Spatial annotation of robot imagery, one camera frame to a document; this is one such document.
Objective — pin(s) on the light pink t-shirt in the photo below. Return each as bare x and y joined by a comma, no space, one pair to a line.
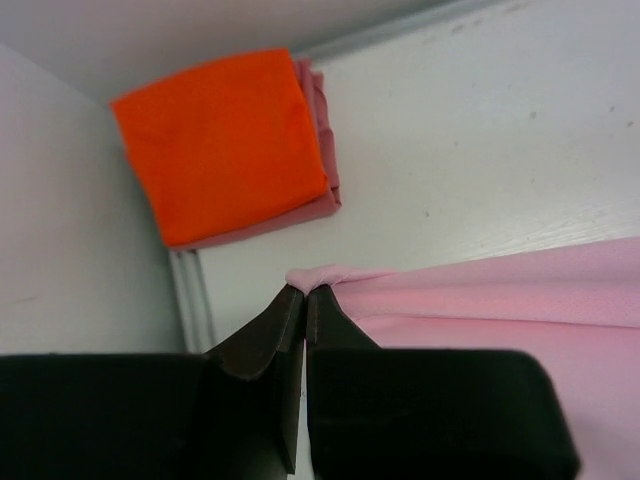
575,309

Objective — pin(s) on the orange t-shirt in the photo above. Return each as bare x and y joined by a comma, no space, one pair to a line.
223,145

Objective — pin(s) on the pink red t-shirt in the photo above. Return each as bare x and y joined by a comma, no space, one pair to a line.
312,84

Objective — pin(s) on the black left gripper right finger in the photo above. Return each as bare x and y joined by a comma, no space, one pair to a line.
376,413

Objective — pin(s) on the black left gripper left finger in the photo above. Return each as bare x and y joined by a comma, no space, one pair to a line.
229,413

